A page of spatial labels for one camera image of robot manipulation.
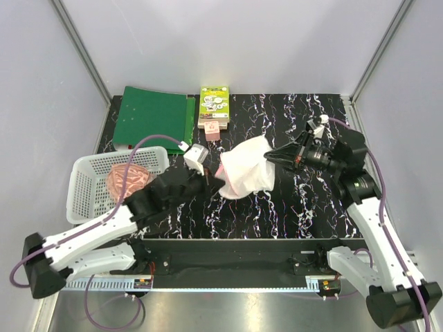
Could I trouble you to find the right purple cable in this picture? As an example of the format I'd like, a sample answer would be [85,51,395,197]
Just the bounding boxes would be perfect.
[325,116,433,332]

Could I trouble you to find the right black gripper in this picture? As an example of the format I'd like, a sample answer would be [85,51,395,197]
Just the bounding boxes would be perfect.
[264,131,343,175]

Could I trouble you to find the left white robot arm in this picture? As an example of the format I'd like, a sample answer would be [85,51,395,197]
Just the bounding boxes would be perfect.
[21,168,225,299]

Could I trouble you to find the black marble mat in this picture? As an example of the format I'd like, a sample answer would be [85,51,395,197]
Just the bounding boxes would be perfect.
[67,93,402,250]

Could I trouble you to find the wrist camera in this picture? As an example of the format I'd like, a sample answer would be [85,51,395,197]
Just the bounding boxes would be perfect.
[306,114,329,139]
[183,144,208,175]

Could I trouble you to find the purple cable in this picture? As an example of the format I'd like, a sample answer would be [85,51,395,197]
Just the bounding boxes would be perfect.
[325,116,433,332]
[9,134,188,328]

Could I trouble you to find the white mesh laundry bag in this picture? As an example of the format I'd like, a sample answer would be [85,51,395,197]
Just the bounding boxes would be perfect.
[215,136,275,200]

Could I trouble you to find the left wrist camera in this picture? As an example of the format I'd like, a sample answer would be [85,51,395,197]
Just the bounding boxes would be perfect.
[183,144,208,175]

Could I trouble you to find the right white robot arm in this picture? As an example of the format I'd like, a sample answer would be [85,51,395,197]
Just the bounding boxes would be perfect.
[264,130,442,331]

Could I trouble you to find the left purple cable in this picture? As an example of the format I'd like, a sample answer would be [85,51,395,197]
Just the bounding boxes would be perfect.
[9,134,188,328]

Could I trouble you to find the green printed box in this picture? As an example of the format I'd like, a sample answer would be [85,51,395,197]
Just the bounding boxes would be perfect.
[197,86,230,130]

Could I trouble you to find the pink lace bra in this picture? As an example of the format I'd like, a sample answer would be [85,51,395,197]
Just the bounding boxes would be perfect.
[106,163,154,203]

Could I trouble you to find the green folder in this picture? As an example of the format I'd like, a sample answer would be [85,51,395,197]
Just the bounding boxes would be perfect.
[112,86,195,149]

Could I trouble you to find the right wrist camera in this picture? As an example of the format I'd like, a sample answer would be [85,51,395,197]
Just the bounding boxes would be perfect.
[306,114,329,139]

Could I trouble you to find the white plastic basket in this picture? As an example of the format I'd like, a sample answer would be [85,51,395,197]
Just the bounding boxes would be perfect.
[66,147,170,225]

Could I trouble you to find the small pink box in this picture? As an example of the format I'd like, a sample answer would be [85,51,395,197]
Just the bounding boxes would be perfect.
[204,121,221,142]

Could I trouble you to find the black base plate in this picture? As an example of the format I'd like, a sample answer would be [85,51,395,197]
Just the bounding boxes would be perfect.
[112,239,349,291]

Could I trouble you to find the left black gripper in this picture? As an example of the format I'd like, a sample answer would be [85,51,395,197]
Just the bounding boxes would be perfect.
[165,163,226,212]

